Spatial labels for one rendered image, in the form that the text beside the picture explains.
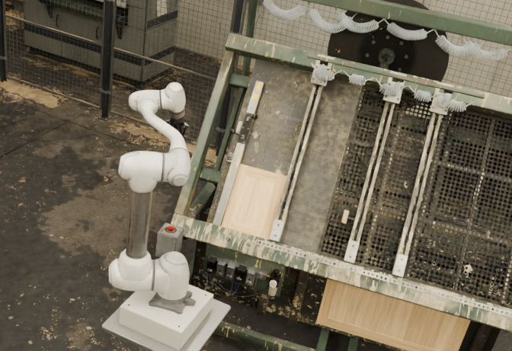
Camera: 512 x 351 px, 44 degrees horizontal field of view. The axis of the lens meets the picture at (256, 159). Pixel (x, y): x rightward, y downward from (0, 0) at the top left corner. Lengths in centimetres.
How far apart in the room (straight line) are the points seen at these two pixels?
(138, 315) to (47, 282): 164
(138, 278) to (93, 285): 161
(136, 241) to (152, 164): 43
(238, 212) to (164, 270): 87
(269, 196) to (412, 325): 123
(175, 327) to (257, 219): 97
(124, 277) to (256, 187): 112
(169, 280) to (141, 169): 64
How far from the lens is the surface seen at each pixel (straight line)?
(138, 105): 334
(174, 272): 320
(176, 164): 290
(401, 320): 425
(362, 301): 419
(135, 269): 317
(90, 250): 512
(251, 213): 390
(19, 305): 467
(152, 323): 328
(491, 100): 406
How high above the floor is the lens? 309
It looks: 28 degrees down
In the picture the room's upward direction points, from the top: 10 degrees clockwise
